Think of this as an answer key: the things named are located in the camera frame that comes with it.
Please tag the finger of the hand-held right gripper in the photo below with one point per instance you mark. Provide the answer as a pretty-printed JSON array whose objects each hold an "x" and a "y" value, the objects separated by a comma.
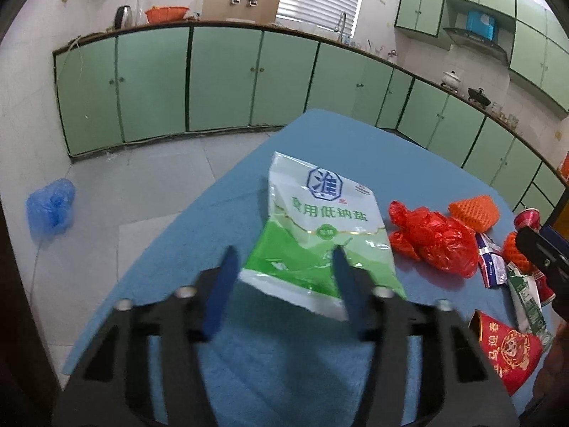
[
  {"x": 535, "y": 247},
  {"x": 558, "y": 232}
]

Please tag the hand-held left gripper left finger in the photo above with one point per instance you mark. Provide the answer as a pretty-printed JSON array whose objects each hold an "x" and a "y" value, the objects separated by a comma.
[{"x": 220, "y": 293}]

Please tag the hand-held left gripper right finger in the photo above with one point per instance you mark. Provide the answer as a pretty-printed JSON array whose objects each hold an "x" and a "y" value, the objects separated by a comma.
[{"x": 349, "y": 289}]

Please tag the red soda can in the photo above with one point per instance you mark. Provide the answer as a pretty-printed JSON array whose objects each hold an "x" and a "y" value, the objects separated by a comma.
[{"x": 527, "y": 221}]

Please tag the blue white snack packet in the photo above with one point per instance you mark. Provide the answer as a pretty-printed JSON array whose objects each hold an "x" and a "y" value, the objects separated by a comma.
[{"x": 491, "y": 262}]

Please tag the orange foam fruit net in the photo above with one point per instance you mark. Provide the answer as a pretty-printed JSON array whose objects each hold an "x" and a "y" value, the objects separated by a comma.
[
  {"x": 473, "y": 211},
  {"x": 513, "y": 251}
]

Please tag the green white salt bag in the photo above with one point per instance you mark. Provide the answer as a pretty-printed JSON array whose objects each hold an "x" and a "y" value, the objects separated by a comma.
[{"x": 311, "y": 213}]

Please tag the person's right hand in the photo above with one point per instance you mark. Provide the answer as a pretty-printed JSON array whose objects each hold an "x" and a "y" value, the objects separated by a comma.
[{"x": 551, "y": 364}]

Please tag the green white milk carton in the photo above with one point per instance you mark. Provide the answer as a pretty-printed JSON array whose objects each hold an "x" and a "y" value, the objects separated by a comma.
[{"x": 527, "y": 302}]

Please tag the red printed paper cup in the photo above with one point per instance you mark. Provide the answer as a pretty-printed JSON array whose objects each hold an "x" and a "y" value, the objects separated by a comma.
[{"x": 506, "y": 356}]

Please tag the blue scalloped table mat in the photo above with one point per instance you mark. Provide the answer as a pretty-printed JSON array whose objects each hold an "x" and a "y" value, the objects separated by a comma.
[{"x": 213, "y": 213}]

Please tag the red plastic bag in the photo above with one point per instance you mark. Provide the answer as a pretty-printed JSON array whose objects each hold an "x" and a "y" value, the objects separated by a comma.
[{"x": 438, "y": 240}]

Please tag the cluster of glass jars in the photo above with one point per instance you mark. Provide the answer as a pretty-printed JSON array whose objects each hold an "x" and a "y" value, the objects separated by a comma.
[{"x": 511, "y": 120}]

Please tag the black wok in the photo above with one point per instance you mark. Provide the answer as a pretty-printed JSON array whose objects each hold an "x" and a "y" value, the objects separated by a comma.
[{"x": 479, "y": 95}]

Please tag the white pot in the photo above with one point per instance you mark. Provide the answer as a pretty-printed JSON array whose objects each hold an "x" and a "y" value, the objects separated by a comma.
[{"x": 452, "y": 79}]

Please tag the blue plastic bag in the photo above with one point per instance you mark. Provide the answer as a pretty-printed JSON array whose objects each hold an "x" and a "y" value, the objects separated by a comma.
[{"x": 51, "y": 209}]

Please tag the steel range hood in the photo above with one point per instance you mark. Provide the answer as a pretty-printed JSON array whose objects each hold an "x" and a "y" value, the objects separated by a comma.
[{"x": 475, "y": 40}]

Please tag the blue box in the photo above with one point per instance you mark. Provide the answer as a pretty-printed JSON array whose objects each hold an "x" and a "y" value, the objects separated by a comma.
[{"x": 480, "y": 24}]

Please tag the green base cabinets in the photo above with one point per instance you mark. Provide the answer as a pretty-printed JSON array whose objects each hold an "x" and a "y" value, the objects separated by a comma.
[{"x": 151, "y": 80}]

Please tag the steel faucet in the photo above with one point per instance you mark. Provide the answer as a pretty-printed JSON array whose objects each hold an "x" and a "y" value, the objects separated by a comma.
[{"x": 339, "y": 26}]

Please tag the orange basket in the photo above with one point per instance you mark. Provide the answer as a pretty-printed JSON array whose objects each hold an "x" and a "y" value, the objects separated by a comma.
[{"x": 166, "y": 15}]

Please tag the steel kettle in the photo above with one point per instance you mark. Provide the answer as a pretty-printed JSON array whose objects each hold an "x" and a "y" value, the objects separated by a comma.
[{"x": 122, "y": 18}]

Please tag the green wall cabinets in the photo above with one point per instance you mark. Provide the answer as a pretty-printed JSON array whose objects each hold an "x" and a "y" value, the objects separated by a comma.
[{"x": 533, "y": 49}]

